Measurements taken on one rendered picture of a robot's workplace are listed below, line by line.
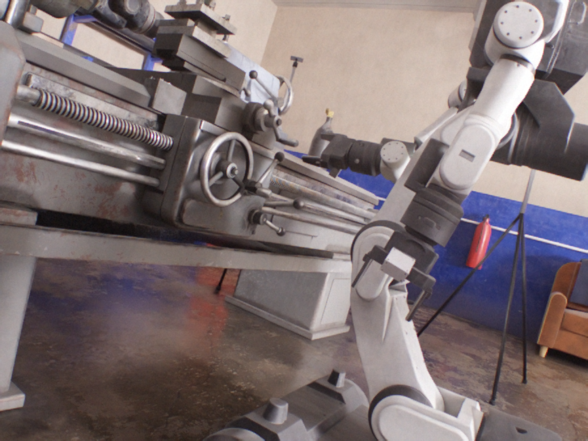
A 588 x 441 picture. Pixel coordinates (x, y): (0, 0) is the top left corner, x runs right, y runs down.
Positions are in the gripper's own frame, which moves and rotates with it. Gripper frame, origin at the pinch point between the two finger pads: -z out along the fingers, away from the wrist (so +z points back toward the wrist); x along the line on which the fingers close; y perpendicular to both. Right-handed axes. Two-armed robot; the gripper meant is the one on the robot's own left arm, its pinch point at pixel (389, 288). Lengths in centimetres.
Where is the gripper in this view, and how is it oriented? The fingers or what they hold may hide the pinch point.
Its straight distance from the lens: 82.9
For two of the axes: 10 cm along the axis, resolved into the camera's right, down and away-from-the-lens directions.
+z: 4.9, -8.7, -0.9
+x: -8.3, -5.0, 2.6
